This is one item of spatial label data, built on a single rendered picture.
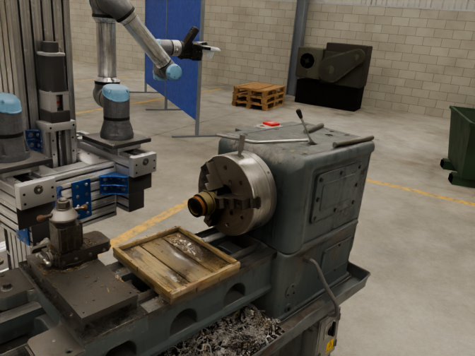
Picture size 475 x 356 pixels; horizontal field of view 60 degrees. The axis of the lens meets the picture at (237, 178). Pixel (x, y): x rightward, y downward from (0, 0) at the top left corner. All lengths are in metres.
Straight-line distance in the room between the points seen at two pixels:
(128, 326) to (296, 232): 0.74
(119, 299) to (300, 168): 0.76
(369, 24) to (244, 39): 3.52
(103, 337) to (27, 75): 1.13
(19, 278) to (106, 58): 1.05
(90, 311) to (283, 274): 0.82
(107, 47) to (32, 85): 0.37
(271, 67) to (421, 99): 4.12
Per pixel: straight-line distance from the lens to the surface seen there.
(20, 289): 1.42
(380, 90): 11.42
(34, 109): 1.93
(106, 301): 1.21
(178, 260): 1.53
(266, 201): 1.52
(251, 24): 12.56
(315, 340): 2.12
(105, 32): 2.04
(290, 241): 1.64
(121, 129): 1.95
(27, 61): 1.90
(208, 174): 1.56
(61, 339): 1.22
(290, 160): 1.55
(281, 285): 1.74
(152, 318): 1.38
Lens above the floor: 1.69
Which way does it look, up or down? 20 degrees down
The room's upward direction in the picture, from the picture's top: 5 degrees clockwise
